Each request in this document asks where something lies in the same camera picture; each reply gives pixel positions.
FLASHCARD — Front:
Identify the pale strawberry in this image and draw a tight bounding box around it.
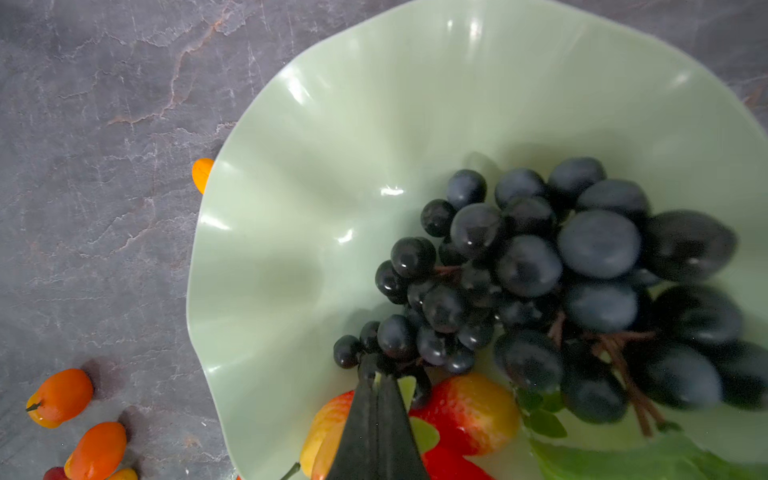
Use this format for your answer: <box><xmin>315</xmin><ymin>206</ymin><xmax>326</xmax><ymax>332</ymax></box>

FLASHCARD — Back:
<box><xmin>42</xmin><ymin>467</ymin><xmax>69</xmax><ymax>480</ymax></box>

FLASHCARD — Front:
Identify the red yellow strawberry front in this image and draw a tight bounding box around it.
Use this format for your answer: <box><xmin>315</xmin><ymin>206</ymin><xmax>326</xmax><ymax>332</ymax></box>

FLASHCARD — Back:
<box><xmin>282</xmin><ymin>390</ymin><xmax>354</xmax><ymax>479</ymax></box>

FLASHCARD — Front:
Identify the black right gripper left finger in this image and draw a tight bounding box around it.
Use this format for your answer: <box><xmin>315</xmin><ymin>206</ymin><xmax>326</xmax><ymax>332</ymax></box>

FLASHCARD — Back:
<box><xmin>328</xmin><ymin>354</ymin><xmax>380</xmax><ymax>480</ymax></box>

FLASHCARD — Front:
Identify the green wavy fruit bowl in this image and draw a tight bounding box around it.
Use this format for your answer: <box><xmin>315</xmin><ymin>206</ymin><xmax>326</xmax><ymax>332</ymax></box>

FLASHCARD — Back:
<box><xmin>187</xmin><ymin>1</ymin><xmax>767</xmax><ymax>479</ymax></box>

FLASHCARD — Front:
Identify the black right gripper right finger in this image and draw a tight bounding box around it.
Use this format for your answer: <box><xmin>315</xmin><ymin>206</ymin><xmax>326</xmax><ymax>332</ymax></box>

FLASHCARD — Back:
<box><xmin>377</xmin><ymin>376</ymin><xmax>429</xmax><ymax>480</ymax></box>

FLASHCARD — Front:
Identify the small orange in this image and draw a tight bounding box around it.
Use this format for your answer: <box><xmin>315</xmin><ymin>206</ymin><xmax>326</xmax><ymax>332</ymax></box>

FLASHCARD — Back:
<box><xmin>26</xmin><ymin>368</ymin><xmax>94</xmax><ymax>429</ymax></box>
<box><xmin>64</xmin><ymin>422</ymin><xmax>127</xmax><ymax>480</ymax></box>

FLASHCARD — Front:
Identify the dark fake grape bunch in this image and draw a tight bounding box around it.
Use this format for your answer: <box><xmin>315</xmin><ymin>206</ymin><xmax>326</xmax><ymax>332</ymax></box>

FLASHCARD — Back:
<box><xmin>332</xmin><ymin>156</ymin><xmax>768</xmax><ymax>480</ymax></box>

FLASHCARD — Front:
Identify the yellow kumquat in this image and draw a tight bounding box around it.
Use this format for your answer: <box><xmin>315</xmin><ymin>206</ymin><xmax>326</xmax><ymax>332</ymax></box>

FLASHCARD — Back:
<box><xmin>191</xmin><ymin>158</ymin><xmax>214</xmax><ymax>194</ymax></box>
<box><xmin>107</xmin><ymin>468</ymin><xmax>138</xmax><ymax>480</ymax></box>

